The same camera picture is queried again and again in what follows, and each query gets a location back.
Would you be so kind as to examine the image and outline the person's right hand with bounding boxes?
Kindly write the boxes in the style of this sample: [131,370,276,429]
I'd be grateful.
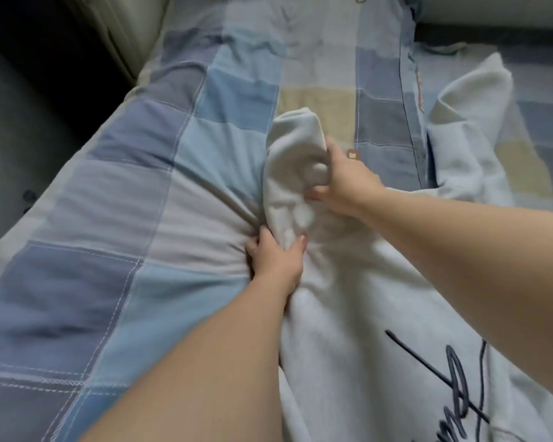
[304,136,388,222]

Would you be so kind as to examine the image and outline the white t-shirt with script print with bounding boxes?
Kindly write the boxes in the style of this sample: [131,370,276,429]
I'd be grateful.
[261,52,553,442]

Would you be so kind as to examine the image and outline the person's left hand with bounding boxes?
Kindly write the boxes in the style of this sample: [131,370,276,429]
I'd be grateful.
[244,225,309,297]

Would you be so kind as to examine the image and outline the person's right forearm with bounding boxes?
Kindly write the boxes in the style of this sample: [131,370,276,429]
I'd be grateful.
[359,188,553,406]

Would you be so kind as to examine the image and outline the person's left forearm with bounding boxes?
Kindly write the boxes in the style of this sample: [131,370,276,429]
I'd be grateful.
[78,276,300,442]

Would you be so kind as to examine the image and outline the bed with plaid sheet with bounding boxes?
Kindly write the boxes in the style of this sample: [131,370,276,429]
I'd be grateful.
[0,0,553,442]

